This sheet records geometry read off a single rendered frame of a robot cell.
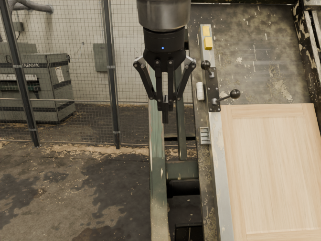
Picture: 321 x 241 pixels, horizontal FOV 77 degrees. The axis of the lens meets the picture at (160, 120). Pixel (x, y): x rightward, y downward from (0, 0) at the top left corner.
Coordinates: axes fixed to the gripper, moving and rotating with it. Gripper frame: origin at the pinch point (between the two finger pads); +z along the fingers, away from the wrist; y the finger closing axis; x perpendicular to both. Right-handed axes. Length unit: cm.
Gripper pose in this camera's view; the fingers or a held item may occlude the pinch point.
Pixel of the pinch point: (165, 109)
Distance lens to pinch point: 50.0
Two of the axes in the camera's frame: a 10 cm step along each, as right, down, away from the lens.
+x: -0.8, 7.1, -7.0
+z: 0.3, 7.1, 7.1
